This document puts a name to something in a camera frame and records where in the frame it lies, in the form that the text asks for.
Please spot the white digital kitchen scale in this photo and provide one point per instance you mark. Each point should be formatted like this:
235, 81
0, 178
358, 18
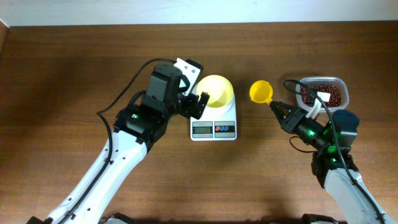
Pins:
217, 124

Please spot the pale yellow bowl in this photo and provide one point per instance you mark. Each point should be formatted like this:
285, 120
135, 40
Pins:
218, 88

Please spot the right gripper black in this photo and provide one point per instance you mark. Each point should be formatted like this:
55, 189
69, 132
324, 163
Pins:
290, 122

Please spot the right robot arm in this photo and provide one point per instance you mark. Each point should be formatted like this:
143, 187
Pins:
331, 162

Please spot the red beans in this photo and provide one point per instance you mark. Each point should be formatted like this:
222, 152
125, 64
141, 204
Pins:
309, 100

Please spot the clear plastic container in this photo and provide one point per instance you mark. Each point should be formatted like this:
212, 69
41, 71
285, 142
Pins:
335, 81

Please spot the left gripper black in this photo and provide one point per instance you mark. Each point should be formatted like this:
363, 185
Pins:
191, 101

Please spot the yellow measuring scoop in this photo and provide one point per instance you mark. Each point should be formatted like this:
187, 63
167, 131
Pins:
261, 92

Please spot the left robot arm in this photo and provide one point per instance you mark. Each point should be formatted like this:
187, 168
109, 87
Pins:
136, 129

